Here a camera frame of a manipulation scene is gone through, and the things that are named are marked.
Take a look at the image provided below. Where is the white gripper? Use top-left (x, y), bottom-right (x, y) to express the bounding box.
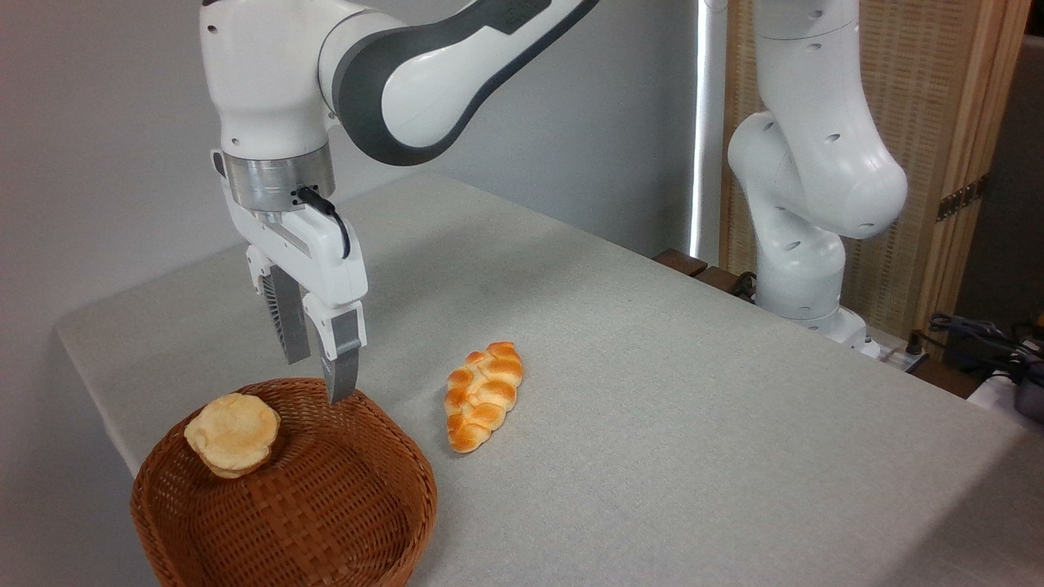
top-left (211, 150), bottom-right (369, 405)

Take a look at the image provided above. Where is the braided golden bread loaf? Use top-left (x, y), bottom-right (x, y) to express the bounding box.
top-left (444, 342), bottom-right (524, 454)

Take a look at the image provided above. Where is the round pale bread bun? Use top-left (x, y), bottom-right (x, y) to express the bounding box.
top-left (184, 393), bottom-right (281, 479)

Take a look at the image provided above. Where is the brown woven wicker basket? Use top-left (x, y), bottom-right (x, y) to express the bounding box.
top-left (130, 377), bottom-right (439, 587)

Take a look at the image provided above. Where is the grey tablecloth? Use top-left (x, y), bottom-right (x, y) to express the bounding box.
top-left (53, 171), bottom-right (1044, 587)

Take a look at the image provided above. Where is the dark brown wooden block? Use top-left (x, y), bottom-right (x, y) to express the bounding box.
top-left (652, 249), bottom-right (709, 278)
top-left (693, 266), bottom-right (758, 304)

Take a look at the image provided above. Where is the metal screen hinge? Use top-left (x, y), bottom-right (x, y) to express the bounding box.
top-left (936, 174), bottom-right (990, 223)

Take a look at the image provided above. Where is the wooden rattan folding screen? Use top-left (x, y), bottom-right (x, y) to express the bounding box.
top-left (720, 0), bottom-right (1033, 360)

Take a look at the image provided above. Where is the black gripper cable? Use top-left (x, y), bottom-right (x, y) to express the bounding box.
top-left (295, 187), bottom-right (352, 260)

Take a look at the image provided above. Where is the bright white vertical post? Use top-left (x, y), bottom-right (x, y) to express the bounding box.
top-left (689, 0), bottom-right (728, 267)

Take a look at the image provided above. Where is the bundle of black cables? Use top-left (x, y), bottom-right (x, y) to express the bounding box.
top-left (927, 312), bottom-right (1044, 386)

